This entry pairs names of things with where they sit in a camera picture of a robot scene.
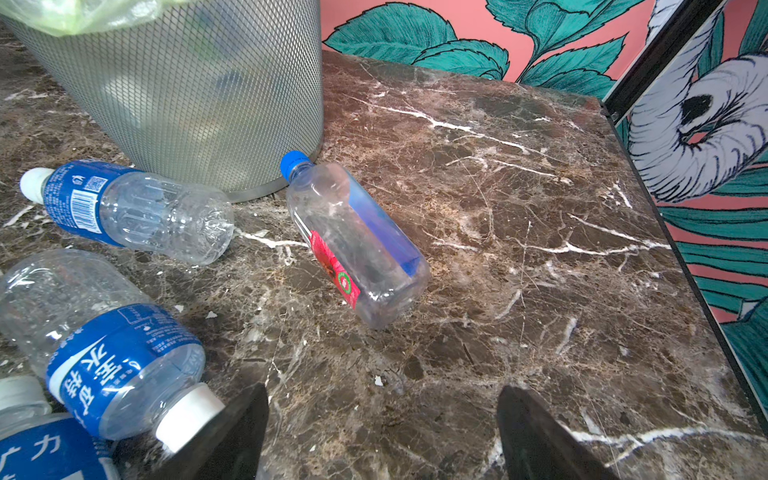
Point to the water bottle blue label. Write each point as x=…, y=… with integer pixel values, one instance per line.
x=118, y=362

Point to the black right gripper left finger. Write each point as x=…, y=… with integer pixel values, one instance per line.
x=228, y=447

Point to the blue label bottle white cap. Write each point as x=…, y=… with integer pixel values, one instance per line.
x=37, y=443

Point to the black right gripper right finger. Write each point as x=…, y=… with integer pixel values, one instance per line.
x=535, y=446

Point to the Pocari bottle blue label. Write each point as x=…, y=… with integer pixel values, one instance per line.
x=130, y=208

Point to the grey mesh waste bin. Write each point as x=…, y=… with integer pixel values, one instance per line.
x=206, y=92

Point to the black right frame post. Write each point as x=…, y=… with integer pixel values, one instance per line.
x=692, y=112

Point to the clear bottle blue red label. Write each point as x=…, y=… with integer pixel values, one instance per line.
x=377, y=269

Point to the green plastic bin liner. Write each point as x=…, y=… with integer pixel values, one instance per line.
x=75, y=17

